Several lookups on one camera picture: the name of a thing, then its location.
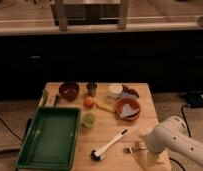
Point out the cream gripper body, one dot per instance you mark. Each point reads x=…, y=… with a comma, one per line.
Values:
x=144, y=157

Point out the silver metal fork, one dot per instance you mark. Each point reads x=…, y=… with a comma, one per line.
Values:
x=131, y=150

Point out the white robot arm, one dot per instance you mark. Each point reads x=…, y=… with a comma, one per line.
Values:
x=170, y=134

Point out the green plastic cup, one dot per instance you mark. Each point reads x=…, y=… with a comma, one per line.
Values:
x=88, y=120

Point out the dark metal cup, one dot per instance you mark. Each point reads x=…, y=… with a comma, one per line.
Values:
x=91, y=89

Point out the grey cloth in bowl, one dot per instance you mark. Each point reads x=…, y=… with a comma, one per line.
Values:
x=128, y=111

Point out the white black dish brush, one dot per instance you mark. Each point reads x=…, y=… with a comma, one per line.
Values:
x=96, y=154

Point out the orange bowl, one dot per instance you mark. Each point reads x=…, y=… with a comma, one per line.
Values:
x=123, y=101

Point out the yellow banana toy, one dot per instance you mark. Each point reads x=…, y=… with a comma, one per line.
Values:
x=104, y=107

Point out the dark grape bunch toy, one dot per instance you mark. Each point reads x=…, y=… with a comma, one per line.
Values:
x=130, y=91

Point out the dark blue floor device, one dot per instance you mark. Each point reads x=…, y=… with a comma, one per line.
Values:
x=193, y=98

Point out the orange fruit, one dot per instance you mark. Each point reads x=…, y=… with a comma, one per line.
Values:
x=89, y=102

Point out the green plastic tray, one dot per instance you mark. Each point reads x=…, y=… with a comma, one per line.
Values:
x=50, y=142

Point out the dark red bowl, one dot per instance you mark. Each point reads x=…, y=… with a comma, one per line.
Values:
x=69, y=90

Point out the green vegetable toy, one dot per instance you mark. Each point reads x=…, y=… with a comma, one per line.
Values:
x=44, y=97

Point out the black utensil handle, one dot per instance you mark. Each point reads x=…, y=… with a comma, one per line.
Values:
x=56, y=100

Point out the white stool frame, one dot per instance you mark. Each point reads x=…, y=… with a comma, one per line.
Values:
x=89, y=12

